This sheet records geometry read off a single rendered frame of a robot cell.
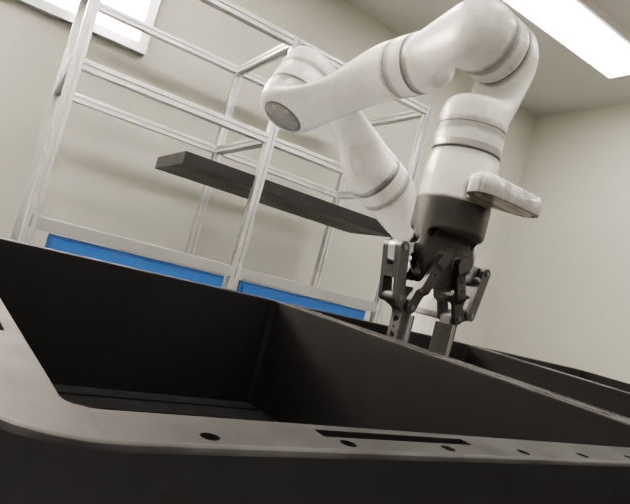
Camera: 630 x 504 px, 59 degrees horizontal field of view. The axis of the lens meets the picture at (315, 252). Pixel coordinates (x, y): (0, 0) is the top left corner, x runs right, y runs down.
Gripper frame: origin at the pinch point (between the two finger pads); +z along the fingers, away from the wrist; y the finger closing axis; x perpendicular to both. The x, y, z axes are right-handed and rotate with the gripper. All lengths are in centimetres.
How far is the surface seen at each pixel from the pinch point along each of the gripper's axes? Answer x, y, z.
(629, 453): 30.6, 22.3, -0.5
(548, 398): 21.9, 12.6, -0.2
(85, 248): -185, -8, 7
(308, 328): -1.0, 13.1, 1.0
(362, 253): -259, -202, -28
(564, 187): -209, -339, -118
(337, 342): 3.3, 13.0, 1.2
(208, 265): -181, -57, 2
